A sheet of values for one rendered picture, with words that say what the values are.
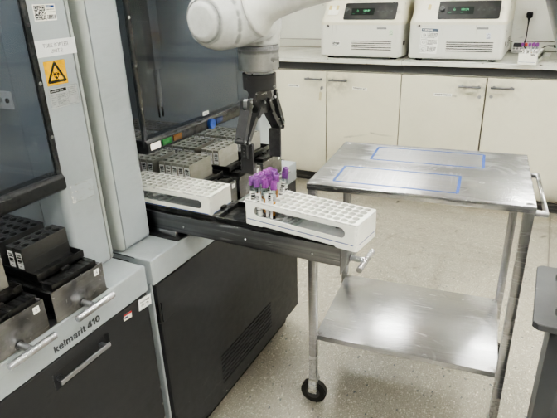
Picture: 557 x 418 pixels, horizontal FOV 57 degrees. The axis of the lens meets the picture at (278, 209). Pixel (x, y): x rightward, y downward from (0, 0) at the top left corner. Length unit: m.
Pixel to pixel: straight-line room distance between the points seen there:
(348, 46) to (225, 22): 2.63
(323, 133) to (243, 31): 2.77
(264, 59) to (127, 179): 0.46
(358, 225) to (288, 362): 1.09
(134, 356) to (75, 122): 0.57
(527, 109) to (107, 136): 2.62
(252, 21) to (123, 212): 0.60
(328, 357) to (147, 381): 0.89
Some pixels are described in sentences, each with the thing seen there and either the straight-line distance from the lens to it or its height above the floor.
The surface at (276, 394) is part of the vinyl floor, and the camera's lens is 1.94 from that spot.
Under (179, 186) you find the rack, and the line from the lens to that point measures 1.36.
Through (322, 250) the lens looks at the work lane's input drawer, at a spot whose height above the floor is 0.79.
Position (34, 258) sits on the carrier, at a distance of 1.14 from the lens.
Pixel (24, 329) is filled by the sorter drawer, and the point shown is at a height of 0.77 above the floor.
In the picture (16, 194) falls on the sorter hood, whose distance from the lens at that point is 1.08.
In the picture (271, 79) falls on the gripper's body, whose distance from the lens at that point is 1.14.
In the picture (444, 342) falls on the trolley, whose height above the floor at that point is 0.28.
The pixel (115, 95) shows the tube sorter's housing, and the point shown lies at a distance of 1.26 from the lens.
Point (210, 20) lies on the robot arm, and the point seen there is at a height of 1.29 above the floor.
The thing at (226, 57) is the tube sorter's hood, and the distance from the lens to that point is 1.61.
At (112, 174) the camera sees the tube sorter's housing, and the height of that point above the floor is 0.94.
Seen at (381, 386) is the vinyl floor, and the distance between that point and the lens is 1.99.
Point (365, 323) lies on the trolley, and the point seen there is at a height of 0.28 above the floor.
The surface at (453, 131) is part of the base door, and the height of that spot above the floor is 0.48.
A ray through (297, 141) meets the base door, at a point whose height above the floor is 0.30.
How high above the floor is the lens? 1.33
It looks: 23 degrees down
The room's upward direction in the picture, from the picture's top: 2 degrees counter-clockwise
